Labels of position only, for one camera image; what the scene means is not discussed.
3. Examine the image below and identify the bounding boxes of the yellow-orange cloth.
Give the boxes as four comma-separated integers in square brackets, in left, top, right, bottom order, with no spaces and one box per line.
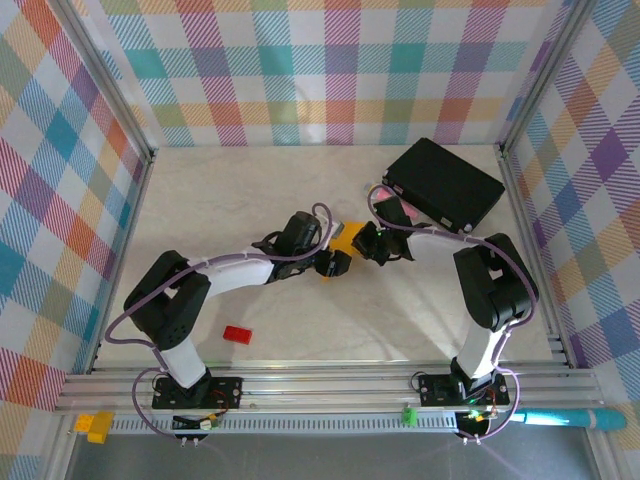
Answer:
[322,222,370,282]

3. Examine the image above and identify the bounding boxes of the pink toy microphone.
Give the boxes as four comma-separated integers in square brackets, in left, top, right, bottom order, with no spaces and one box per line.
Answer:
[363,182,422,225]

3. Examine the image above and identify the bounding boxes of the black hard case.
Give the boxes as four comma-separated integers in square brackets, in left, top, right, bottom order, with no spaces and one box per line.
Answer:
[380,138,506,237]

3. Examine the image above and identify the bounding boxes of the red toy brick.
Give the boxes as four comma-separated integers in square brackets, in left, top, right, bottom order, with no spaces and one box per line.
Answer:
[222,325,255,346]

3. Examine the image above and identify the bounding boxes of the small circuit board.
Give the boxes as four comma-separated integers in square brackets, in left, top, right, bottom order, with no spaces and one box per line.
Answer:
[172,412,225,432]
[457,407,497,424]

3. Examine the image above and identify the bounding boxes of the teal marker pen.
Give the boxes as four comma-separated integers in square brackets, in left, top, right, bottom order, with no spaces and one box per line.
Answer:
[514,407,627,434]

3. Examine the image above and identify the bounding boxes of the yellow toy brick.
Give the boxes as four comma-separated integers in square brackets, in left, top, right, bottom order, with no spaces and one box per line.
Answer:
[74,410,115,444]

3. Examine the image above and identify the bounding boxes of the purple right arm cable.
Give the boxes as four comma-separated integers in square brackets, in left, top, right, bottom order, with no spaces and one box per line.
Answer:
[367,187,542,444]

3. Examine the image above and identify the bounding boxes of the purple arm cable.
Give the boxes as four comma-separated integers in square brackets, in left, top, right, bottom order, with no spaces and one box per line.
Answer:
[367,187,542,444]
[104,202,335,444]

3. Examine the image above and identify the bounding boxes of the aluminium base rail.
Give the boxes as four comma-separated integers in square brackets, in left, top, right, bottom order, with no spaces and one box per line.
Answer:
[54,367,606,416]

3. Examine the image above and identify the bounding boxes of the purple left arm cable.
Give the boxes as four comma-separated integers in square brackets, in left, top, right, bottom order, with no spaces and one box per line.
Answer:
[104,202,335,444]

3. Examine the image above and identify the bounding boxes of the grey slotted cable duct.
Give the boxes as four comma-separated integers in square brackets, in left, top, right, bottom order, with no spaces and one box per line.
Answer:
[107,415,461,435]

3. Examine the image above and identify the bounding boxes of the aluminium frame post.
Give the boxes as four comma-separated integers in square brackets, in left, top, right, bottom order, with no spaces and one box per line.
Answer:
[47,0,157,166]
[497,0,594,156]

